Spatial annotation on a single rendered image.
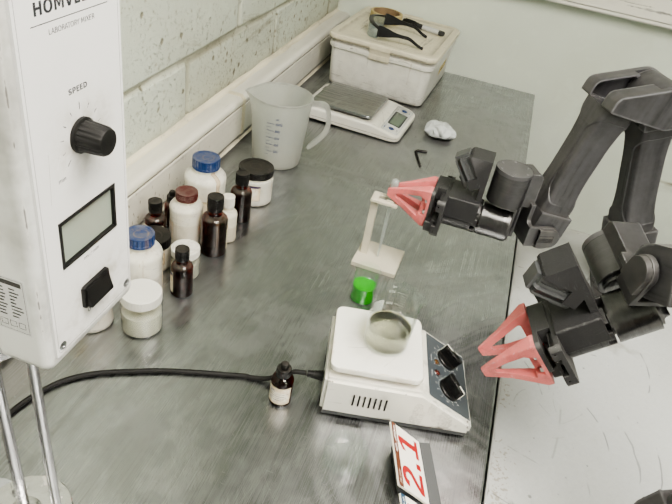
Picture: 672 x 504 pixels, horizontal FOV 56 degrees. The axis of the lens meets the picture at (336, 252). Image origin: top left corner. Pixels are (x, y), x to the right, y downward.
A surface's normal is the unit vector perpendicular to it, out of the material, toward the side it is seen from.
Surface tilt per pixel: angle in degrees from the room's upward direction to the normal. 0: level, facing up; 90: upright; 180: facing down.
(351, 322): 0
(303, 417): 0
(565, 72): 90
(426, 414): 90
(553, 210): 89
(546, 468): 0
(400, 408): 90
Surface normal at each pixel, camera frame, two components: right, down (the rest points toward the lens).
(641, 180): 0.11, 0.61
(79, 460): 0.15, -0.80
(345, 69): -0.35, 0.55
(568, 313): -0.51, -0.73
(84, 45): 0.94, 0.29
